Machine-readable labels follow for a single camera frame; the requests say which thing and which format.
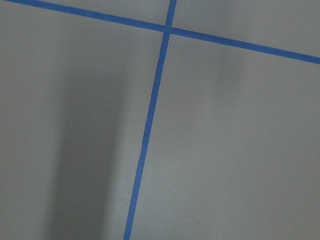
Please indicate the brown paper table cover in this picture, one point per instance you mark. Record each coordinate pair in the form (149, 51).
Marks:
(234, 150)

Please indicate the blue tape grid lines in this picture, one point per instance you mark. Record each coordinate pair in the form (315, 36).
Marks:
(167, 31)

